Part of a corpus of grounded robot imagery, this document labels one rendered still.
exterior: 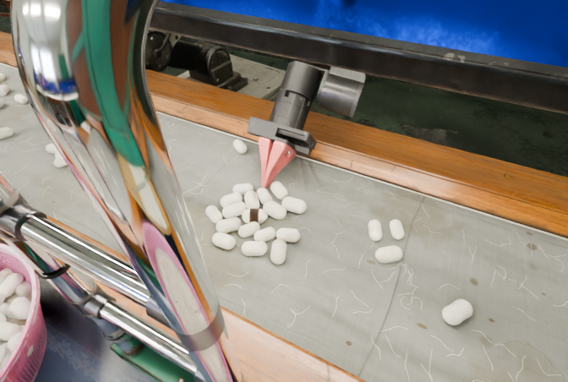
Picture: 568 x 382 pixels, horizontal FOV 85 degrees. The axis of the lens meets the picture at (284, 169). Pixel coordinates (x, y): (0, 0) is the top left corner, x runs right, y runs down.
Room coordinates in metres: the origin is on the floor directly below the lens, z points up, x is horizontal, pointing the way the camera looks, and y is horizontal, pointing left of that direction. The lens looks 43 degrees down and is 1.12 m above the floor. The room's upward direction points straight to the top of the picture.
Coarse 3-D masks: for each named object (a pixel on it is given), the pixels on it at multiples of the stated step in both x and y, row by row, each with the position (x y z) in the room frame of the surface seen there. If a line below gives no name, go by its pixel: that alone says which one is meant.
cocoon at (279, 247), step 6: (276, 240) 0.24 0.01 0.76; (282, 240) 0.24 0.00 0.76; (276, 246) 0.23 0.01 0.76; (282, 246) 0.23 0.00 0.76; (276, 252) 0.22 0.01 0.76; (282, 252) 0.22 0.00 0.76; (270, 258) 0.22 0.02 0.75; (276, 258) 0.22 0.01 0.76; (282, 258) 0.22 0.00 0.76; (276, 264) 0.21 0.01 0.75
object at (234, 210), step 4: (232, 204) 0.31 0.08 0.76; (236, 204) 0.30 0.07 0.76; (240, 204) 0.30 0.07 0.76; (244, 204) 0.31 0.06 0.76; (224, 208) 0.30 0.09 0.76; (228, 208) 0.30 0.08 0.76; (232, 208) 0.30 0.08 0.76; (236, 208) 0.30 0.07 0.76; (240, 208) 0.30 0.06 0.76; (244, 208) 0.30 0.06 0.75; (224, 212) 0.29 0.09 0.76; (228, 212) 0.29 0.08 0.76; (232, 212) 0.29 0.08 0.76; (236, 212) 0.29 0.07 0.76; (240, 212) 0.30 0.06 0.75; (224, 216) 0.29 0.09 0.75; (228, 216) 0.29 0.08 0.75; (232, 216) 0.29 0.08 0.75; (236, 216) 0.29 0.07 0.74
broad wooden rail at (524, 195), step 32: (0, 32) 1.00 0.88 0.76; (160, 96) 0.61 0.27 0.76; (192, 96) 0.61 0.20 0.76; (224, 96) 0.61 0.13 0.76; (224, 128) 0.52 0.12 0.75; (320, 128) 0.49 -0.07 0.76; (352, 128) 0.49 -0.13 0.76; (320, 160) 0.42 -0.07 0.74; (352, 160) 0.41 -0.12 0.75; (384, 160) 0.40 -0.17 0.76; (416, 160) 0.40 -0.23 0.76; (448, 160) 0.40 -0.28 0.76; (480, 160) 0.40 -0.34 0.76; (448, 192) 0.34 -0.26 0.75; (480, 192) 0.33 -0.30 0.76; (512, 192) 0.32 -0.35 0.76; (544, 192) 0.32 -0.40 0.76; (544, 224) 0.28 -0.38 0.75
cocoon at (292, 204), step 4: (284, 200) 0.31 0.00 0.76; (288, 200) 0.31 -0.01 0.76; (292, 200) 0.31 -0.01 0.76; (296, 200) 0.31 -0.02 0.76; (300, 200) 0.31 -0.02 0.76; (284, 204) 0.31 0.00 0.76; (288, 204) 0.31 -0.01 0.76; (292, 204) 0.31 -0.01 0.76; (296, 204) 0.30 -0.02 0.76; (300, 204) 0.30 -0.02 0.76; (304, 204) 0.31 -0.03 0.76; (288, 208) 0.30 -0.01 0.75; (292, 208) 0.30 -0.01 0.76; (296, 208) 0.30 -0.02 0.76; (300, 208) 0.30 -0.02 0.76; (304, 208) 0.30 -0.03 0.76; (296, 212) 0.30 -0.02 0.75; (300, 212) 0.30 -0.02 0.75
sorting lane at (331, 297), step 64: (0, 64) 0.82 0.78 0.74; (192, 128) 0.52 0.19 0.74; (64, 192) 0.35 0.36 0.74; (192, 192) 0.35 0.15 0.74; (256, 192) 0.35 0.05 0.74; (320, 192) 0.35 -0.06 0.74; (384, 192) 0.35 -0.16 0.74; (256, 256) 0.23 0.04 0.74; (320, 256) 0.23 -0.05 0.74; (448, 256) 0.23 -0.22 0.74; (512, 256) 0.23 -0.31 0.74; (256, 320) 0.14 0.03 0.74; (320, 320) 0.14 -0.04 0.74; (384, 320) 0.14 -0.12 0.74; (512, 320) 0.14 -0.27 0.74
